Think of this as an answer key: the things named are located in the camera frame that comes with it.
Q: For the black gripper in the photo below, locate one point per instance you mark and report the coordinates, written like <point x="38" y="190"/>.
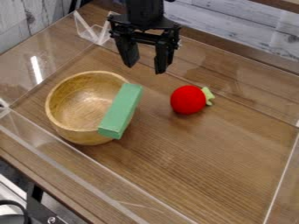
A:
<point x="159" y="33"/>

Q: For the green foam stick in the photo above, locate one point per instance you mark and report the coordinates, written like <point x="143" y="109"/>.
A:
<point x="121" y="111"/>

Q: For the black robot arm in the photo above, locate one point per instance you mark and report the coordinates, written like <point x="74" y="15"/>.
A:
<point x="145" y="11"/>

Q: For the brown wooden bowl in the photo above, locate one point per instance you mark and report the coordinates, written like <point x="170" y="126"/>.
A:
<point x="78" y="103"/>

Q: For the red toy tomato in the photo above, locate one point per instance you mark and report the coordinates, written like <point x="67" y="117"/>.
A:
<point x="190" y="99"/>

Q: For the clear acrylic corner bracket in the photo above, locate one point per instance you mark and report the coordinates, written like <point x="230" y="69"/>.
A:
<point x="94" y="33"/>

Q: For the clear acrylic tray wall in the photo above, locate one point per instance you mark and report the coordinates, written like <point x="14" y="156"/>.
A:
<point x="217" y="167"/>

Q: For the black table leg bracket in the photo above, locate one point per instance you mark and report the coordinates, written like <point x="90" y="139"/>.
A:
<point x="41" y="214"/>

